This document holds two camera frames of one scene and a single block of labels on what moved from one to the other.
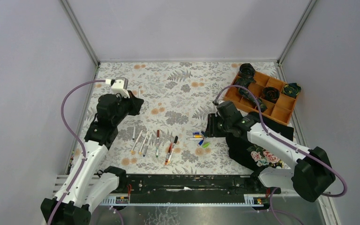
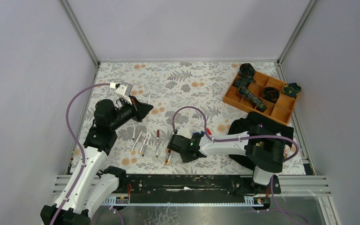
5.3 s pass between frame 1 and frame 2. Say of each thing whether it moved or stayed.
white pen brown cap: stayed
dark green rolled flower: stayed
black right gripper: moved
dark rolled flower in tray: stayed
